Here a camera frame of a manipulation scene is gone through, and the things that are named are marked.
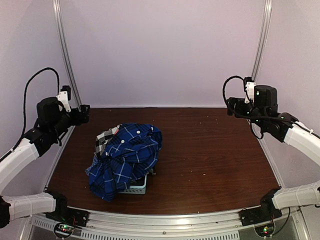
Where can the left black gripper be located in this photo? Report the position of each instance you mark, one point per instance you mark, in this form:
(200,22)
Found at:
(77,120)

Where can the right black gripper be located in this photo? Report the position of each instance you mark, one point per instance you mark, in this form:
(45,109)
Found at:
(231,106)

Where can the black white checked shirt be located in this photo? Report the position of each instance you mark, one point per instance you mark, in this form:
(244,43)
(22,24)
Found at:
(103,139)

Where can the blue plaid long sleeve shirt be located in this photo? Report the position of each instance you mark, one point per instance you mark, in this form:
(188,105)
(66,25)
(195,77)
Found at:
(130,155)

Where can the light blue plastic basket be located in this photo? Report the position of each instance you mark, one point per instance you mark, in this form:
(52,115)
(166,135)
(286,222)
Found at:
(139,186)

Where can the small blue gingham shirt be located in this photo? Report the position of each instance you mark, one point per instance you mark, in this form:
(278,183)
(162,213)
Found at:
(95,161)

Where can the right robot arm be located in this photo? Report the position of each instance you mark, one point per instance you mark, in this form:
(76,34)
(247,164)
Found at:
(260,107)

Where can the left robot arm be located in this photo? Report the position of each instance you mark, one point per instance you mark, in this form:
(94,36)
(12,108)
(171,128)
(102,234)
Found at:
(54,118)

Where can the left green circuit board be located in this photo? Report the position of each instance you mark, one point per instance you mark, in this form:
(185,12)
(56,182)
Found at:
(62,230)

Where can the green circuit board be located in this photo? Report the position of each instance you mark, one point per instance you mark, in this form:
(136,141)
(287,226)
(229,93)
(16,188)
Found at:
(62,230)
(264,231)

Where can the right green circuit board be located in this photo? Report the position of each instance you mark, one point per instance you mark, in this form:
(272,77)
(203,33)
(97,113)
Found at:
(264,231)

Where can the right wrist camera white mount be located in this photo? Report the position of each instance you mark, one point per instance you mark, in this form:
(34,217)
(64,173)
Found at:
(249,88)

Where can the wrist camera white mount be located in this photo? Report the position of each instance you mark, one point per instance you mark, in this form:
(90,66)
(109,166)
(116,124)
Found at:
(249,88)
(64,96)

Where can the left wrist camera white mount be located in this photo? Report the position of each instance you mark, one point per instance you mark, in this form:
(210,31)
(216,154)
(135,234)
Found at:
(64,96)

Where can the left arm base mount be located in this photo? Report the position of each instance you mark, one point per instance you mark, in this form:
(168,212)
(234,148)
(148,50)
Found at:
(72,216)

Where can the right aluminium frame post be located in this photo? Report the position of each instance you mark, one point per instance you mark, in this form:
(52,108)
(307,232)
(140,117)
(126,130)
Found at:
(264,31)

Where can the aluminium frame post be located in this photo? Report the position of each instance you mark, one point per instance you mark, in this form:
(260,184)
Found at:
(264,31)
(57,10)

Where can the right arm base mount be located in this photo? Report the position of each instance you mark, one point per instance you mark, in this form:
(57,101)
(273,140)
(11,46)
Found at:
(263,213)

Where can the left aluminium frame post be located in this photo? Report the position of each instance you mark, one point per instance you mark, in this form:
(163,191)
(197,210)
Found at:
(57,10)

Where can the front aluminium rail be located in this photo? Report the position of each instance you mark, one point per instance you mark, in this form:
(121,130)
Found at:
(224,225)

